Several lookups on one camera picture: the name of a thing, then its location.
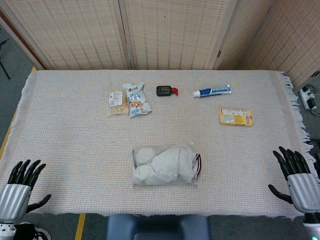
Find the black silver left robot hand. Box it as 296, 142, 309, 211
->
0, 159, 52, 223

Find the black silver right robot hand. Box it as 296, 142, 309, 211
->
268, 146, 320, 214

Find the transparent plastic bag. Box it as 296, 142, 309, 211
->
131, 142, 202, 187

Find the small beige snack packet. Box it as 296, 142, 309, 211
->
107, 91, 129, 118

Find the blue white snack bag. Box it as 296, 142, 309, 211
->
122, 81, 153, 119

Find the woven fringed tablecloth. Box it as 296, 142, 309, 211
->
0, 69, 317, 221

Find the white power strip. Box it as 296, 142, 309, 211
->
299, 84, 319, 111

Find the yellow biscuit box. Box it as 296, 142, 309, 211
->
219, 108, 254, 128

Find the black chair leg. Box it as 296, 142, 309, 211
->
0, 37, 11, 81

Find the blue white toothpaste tube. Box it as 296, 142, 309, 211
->
192, 84, 233, 99

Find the woven folding screen panel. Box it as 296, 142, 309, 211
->
213, 0, 278, 71
243, 0, 320, 87
118, 0, 237, 71
0, 0, 129, 71

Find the black box with red tab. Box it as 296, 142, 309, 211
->
156, 85, 180, 97

